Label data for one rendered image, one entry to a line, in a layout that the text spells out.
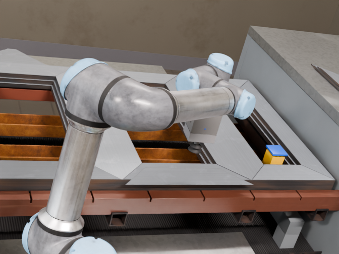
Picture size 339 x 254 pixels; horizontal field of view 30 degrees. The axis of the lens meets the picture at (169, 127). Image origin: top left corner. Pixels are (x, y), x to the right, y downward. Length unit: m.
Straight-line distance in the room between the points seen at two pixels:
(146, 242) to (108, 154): 0.30
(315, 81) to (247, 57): 0.48
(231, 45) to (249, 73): 2.10
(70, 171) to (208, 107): 0.36
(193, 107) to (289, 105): 1.13
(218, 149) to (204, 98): 0.69
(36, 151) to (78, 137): 0.81
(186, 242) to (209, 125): 0.40
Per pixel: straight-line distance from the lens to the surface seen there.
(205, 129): 1.88
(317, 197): 2.22
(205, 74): 1.72
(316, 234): 2.43
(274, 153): 2.24
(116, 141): 2.08
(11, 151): 2.24
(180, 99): 1.45
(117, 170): 1.94
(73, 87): 1.43
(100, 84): 1.38
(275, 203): 2.14
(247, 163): 2.17
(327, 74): 2.56
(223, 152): 2.18
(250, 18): 4.92
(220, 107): 1.58
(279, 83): 2.65
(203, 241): 2.06
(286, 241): 2.38
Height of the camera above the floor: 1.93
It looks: 28 degrees down
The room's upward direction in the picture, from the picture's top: 15 degrees clockwise
